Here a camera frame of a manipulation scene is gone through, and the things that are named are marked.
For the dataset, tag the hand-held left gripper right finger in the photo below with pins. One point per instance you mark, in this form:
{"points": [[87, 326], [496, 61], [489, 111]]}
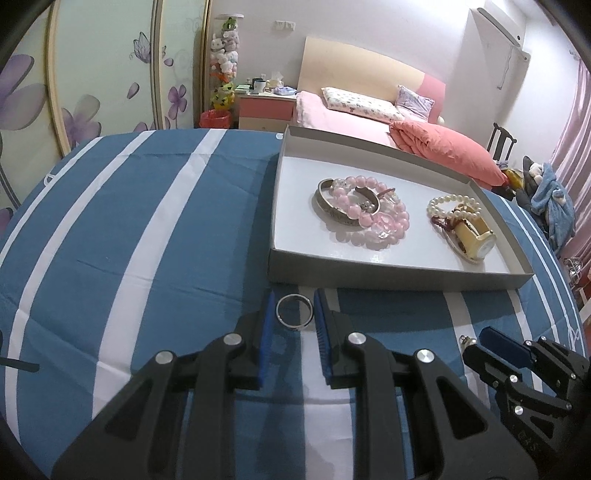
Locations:
{"points": [[323, 341]]}

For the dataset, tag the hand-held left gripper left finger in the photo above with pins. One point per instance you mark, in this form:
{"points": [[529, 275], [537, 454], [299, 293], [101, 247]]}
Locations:
{"points": [[265, 341]]}

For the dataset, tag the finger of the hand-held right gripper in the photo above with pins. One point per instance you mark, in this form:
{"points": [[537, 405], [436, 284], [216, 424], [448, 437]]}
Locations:
{"points": [[485, 362], [503, 344]]}

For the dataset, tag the pearl earring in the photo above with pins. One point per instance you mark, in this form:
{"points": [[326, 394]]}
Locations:
{"points": [[463, 340]]}

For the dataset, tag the cream wrist watch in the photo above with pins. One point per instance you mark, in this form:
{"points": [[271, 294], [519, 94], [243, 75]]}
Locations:
{"points": [[471, 230]]}

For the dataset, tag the grey cardboard tray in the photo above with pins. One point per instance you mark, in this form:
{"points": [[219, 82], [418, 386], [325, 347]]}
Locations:
{"points": [[304, 221]]}

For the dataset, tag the blue plush robe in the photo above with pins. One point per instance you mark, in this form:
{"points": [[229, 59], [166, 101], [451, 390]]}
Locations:
{"points": [[554, 198]]}

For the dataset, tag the yellow toy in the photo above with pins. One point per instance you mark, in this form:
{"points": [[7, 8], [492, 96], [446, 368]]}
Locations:
{"points": [[514, 177]]}

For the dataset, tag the blue white striped tablecloth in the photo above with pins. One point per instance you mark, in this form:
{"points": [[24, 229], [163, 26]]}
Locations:
{"points": [[138, 230]]}

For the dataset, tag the grey white plush toy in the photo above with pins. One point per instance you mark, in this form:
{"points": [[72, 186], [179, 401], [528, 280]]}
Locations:
{"points": [[534, 170]]}

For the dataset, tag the dark wooden chair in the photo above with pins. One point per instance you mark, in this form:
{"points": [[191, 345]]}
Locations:
{"points": [[501, 143]]}

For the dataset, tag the pink quilt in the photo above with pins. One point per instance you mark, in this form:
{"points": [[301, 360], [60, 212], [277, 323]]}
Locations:
{"points": [[443, 147]]}

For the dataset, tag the pink curtain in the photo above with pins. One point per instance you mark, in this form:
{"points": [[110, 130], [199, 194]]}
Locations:
{"points": [[575, 129]]}

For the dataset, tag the pink nightstand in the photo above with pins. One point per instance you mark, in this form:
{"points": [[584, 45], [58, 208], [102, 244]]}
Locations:
{"points": [[265, 110]]}

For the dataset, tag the white patterned pillow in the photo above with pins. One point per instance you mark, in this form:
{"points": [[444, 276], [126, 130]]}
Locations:
{"points": [[360, 104]]}

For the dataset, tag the black rod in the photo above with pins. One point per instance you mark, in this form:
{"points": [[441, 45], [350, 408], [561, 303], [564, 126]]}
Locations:
{"points": [[18, 364]]}

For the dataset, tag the white mug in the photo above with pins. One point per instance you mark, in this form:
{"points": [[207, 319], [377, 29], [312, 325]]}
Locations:
{"points": [[259, 86]]}

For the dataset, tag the purple pillow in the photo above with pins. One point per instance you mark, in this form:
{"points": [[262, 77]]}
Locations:
{"points": [[415, 101]]}

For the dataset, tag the bed with cream pink headboard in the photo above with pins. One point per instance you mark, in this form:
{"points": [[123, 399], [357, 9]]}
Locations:
{"points": [[341, 69]]}

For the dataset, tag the clear tube of plush toys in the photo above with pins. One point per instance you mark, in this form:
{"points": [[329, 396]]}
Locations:
{"points": [[225, 60]]}

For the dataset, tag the white air conditioner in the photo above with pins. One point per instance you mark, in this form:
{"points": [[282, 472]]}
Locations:
{"points": [[494, 27]]}

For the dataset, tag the floral wardrobe sliding doors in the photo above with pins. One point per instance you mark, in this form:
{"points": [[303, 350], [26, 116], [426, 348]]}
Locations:
{"points": [[101, 69]]}

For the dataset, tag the white wall socket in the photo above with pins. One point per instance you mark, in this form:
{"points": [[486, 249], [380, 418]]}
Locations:
{"points": [[285, 25]]}

